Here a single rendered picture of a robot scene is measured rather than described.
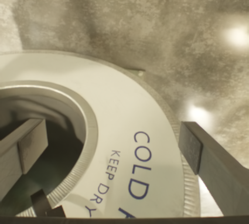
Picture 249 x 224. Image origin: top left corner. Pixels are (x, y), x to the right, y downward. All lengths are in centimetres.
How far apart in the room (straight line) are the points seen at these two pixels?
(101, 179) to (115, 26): 89
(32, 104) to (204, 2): 105
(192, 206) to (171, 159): 13
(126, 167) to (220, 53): 104
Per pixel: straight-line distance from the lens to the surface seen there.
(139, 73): 123
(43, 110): 89
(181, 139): 16
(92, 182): 50
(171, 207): 51
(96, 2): 113
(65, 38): 124
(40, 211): 47
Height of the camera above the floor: 109
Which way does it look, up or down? 50 degrees down
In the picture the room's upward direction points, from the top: 177 degrees counter-clockwise
